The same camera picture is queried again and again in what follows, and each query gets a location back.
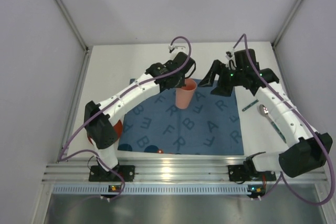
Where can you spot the red plastic plate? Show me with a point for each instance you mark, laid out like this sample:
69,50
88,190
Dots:
117,127

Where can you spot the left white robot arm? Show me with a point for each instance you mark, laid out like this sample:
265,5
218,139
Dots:
101,118

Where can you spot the silver metal spoon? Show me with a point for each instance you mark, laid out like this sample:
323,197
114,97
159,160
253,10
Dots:
265,113

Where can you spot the blue letter-print cloth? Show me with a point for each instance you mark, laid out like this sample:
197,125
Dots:
210,125

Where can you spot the aluminium frame post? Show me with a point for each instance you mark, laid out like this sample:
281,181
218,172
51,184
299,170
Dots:
286,23
69,20

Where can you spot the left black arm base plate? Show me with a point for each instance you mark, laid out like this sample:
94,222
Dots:
98,174

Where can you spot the perforated cable duct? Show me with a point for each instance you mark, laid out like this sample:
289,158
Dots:
158,189

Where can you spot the aluminium mounting rail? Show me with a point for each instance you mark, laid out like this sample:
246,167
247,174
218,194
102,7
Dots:
173,169

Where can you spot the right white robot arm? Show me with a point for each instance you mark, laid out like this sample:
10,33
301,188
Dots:
298,152

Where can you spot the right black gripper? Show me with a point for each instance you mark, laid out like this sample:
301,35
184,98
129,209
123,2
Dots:
224,80

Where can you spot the green-handled fork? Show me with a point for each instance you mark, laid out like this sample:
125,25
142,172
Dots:
250,105

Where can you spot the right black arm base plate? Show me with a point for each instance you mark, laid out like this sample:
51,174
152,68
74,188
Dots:
239,174

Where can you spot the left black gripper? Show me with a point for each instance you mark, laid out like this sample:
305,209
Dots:
172,82

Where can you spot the right aluminium frame post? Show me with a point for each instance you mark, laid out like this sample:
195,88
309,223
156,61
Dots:
286,23

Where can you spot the pink plastic cup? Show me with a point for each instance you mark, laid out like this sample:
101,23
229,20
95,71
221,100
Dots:
184,94

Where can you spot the left aluminium frame post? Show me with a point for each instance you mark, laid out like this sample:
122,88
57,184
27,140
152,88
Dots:
69,20

